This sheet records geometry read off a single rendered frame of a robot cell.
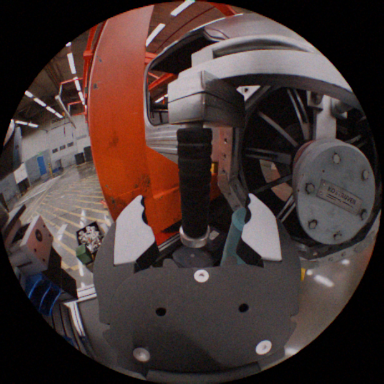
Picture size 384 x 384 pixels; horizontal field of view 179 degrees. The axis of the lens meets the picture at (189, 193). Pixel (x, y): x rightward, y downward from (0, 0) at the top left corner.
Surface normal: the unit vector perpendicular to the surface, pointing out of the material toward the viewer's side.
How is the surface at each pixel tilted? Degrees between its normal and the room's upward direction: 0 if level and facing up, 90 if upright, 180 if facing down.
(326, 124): 90
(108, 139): 90
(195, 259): 0
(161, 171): 90
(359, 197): 90
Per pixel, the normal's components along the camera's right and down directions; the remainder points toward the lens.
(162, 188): 0.70, 0.32
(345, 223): -0.71, 0.34
